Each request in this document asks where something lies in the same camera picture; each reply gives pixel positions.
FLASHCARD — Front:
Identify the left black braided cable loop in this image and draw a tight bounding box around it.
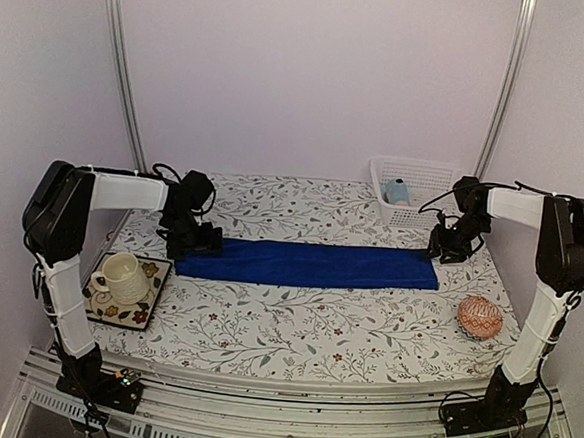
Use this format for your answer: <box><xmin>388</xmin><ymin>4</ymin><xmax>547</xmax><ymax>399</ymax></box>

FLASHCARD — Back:
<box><xmin>151</xmin><ymin>162</ymin><xmax>186</xmax><ymax>182</ymax></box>

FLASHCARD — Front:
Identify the red white patterned bowl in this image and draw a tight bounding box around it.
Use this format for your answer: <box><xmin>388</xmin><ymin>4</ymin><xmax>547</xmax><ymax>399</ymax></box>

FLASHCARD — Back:
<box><xmin>457</xmin><ymin>296</ymin><xmax>504</xmax><ymax>341</ymax></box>

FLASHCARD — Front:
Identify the aluminium frame post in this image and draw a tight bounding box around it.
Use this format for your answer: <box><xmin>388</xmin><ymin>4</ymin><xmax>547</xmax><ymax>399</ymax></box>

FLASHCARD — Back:
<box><xmin>474</xmin><ymin>0</ymin><xmax>537</xmax><ymax>180</ymax></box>
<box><xmin>105</xmin><ymin>0</ymin><xmax>147</xmax><ymax>172</ymax></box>

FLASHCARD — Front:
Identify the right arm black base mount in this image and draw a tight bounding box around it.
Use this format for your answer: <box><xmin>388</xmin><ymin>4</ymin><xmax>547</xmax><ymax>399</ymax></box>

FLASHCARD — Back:
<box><xmin>438</xmin><ymin>375</ymin><xmax>537</xmax><ymax>437</ymax></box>

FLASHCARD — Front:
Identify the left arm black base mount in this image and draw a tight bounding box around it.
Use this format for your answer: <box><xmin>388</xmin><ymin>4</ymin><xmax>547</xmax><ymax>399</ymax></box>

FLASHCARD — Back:
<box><xmin>56</xmin><ymin>348</ymin><xmax>144</xmax><ymax>414</ymax></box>

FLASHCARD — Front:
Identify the front aluminium rail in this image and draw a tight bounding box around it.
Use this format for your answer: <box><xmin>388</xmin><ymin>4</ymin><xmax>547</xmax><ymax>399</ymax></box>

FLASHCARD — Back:
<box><xmin>0</xmin><ymin>348</ymin><xmax>572</xmax><ymax>438</ymax></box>

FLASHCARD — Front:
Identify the dark blue towel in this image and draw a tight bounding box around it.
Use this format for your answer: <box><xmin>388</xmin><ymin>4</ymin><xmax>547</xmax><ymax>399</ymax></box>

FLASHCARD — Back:
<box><xmin>174</xmin><ymin>239</ymin><xmax>439</xmax><ymax>291</ymax></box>

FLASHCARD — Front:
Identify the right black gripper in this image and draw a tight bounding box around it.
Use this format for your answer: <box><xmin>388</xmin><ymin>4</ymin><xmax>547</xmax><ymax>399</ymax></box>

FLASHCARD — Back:
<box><xmin>426</xmin><ymin>211</ymin><xmax>493</xmax><ymax>267</ymax></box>

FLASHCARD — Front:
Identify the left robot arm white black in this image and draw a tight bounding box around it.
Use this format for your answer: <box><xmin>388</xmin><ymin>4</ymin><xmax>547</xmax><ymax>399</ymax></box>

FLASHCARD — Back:
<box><xmin>22</xmin><ymin>160</ymin><xmax>223</xmax><ymax>359</ymax></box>

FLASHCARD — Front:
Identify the cream ribbed mug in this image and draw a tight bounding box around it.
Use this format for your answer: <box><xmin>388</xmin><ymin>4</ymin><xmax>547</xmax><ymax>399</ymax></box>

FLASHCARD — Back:
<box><xmin>90</xmin><ymin>252</ymin><xmax>150</xmax><ymax>305</ymax></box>

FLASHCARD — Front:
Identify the left aluminium frame post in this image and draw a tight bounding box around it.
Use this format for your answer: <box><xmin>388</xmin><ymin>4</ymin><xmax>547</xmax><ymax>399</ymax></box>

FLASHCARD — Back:
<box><xmin>105</xmin><ymin>0</ymin><xmax>147</xmax><ymax>172</ymax></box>

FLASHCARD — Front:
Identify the light blue orange dotted towel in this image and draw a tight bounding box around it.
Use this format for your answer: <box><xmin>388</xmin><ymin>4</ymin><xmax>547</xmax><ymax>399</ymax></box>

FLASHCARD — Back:
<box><xmin>383</xmin><ymin>178</ymin><xmax>410</xmax><ymax>206</ymax></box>

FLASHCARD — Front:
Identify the floral square coaster tile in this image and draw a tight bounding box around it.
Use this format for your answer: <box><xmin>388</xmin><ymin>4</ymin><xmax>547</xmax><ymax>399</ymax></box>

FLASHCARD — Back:
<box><xmin>82</xmin><ymin>252</ymin><xmax>173</xmax><ymax>332</ymax></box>

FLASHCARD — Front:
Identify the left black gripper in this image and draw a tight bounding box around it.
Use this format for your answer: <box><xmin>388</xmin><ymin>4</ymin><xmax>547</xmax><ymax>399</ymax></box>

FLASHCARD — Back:
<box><xmin>162</xmin><ymin>209</ymin><xmax>226</xmax><ymax>263</ymax></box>

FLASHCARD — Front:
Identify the right aluminium frame post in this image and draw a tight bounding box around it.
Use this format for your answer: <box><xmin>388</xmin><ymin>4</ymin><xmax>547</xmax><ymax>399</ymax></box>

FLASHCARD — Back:
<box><xmin>474</xmin><ymin>0</ymin><xmax>537</xmax><ymax>180</ymax></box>

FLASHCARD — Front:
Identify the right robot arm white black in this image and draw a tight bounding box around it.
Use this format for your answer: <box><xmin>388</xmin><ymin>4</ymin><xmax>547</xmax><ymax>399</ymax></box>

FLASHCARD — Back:
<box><xmin>427</xmin><ymin>176</ymin><xmax>584</xmax><ymax>430</ymax></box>

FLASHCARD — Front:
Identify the white plastic perforated basket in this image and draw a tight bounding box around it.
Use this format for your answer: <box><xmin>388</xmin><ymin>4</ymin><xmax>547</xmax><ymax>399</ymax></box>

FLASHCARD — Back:
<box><xmin>369</xmin><ymin>156</ymin><xmax>462</xmax><ymax>231</ymax></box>

